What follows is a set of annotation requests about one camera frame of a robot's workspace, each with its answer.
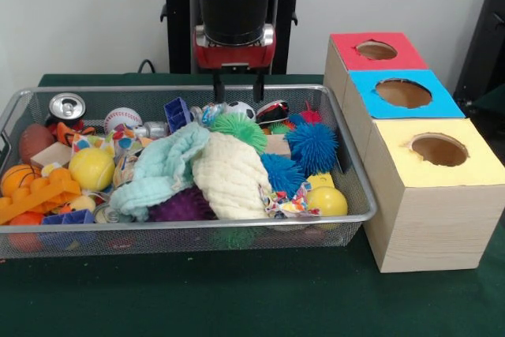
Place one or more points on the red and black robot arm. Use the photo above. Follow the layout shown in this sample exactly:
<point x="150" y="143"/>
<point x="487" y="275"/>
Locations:
<point x="233" y="5"/>

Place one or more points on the white baseball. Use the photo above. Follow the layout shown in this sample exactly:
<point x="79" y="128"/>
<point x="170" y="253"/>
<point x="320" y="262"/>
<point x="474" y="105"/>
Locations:
<point x="122" y="118"/>

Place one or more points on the brown toy football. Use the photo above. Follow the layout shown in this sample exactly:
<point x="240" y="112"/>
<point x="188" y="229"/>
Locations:
<point x="34" y="141"/>

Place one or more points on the black chair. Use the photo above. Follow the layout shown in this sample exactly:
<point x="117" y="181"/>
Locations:
<point x="485" y="37"/>

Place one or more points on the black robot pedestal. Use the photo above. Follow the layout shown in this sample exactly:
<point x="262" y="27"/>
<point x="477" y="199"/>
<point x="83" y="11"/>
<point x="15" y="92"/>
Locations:
<point x="179" y="17"/>

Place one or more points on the large blue spiky ball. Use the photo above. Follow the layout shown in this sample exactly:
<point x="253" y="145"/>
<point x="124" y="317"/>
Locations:
<point x="311" y="145"/>

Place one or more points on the green spiky ball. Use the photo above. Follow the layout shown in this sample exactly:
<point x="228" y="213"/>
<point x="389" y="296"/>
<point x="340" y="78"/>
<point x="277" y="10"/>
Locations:
<point x="236" y="128"/>

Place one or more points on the orange toy building brick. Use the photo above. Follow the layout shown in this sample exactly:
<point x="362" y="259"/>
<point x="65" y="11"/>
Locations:
<point x="39" y="197"/>

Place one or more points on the silver topped soda can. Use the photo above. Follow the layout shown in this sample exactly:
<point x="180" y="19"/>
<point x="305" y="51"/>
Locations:
<point x="67" y="106"/>

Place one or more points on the silver mesh bin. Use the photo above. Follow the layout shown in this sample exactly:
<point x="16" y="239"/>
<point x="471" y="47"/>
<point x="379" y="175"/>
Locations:
<point x="177" y="238"/>

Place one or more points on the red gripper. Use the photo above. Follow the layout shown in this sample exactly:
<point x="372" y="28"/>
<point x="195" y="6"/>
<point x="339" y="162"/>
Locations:
<point x="209" y="58"/>

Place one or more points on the cream white cloth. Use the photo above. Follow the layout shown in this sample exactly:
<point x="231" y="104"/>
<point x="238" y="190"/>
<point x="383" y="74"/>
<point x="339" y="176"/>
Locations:
<point x="229" y="179"/>

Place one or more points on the blue and white packet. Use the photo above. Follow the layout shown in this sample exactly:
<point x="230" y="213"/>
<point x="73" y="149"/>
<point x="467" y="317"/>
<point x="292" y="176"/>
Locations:
<point x="209" y="113"/>

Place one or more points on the dark green side table cloth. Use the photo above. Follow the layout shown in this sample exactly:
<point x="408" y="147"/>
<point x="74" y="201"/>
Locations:
<point x="493" y="102"/>

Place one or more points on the mint green cloth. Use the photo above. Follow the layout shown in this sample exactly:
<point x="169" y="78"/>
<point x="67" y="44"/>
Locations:
<point x="165" y="163"/>

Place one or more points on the wooden box with three holes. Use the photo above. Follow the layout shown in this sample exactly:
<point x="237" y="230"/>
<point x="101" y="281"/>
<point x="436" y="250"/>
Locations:
<point x="434" y="226"/>

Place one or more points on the orange toy basketball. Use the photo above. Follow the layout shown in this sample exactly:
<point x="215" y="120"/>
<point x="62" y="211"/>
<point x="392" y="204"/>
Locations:
<point x="17" y="179"/>

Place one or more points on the yellow tennis ball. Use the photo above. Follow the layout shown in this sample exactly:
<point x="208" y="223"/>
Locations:
<point x="91" y="169"/>

